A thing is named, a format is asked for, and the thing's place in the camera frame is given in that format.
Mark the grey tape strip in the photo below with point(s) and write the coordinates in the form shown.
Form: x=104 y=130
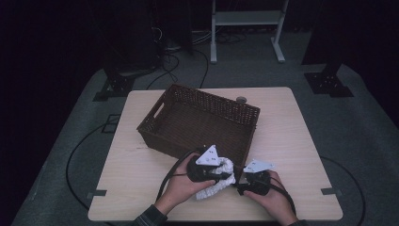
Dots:
x=329 y=191
x=98 y=192

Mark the brown woven basket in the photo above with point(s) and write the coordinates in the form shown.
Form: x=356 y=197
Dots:
x=194 y=125

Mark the white knitted cloth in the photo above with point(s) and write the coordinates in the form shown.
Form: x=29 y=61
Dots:
x=219 y=190

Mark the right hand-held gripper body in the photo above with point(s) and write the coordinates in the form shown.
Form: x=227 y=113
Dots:
x=257 y=183

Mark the dark equipment cabinet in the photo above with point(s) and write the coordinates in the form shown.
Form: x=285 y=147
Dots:
x=131 y=34

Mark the small grey round knob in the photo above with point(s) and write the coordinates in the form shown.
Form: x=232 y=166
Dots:
x=241 y=100

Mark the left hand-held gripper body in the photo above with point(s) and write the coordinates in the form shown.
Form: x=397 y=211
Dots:
x=200 y=172

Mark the person's left hand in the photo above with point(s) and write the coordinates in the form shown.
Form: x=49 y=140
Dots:
x=180 y=191

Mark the white metal stand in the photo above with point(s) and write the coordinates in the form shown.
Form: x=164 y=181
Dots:
x=246 y=18

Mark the person's right hand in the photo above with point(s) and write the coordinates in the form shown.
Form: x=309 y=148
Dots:
x=279 y=204

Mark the black stand base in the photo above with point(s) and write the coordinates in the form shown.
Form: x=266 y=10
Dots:
x=116 y=86
x=326 y=83

